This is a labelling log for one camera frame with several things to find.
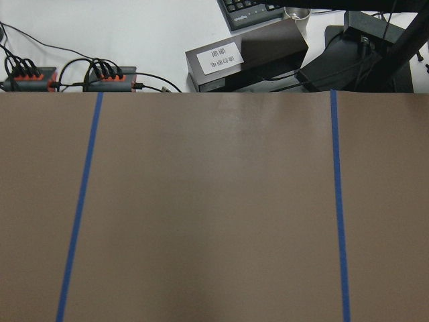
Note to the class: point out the brown paper table cover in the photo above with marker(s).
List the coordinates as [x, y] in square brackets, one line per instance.
[214, 207]

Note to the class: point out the dark labelled box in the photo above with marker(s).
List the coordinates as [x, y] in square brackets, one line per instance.
[245, 59]

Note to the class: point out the white side desk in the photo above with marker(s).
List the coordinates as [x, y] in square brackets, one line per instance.
[153, 36]

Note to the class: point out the right orange usb hub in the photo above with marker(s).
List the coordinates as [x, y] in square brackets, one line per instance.
[106, 76]

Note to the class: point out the orange usb hub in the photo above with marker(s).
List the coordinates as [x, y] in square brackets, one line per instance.
[24, 76]
[106, 76]

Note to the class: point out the black keyboard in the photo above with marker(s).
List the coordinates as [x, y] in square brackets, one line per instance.
[242, 14]

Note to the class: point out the metal cup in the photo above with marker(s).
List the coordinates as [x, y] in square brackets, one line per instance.
[300, 16]

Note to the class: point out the left orange usb hub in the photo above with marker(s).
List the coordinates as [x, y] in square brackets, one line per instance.
[24, 76]

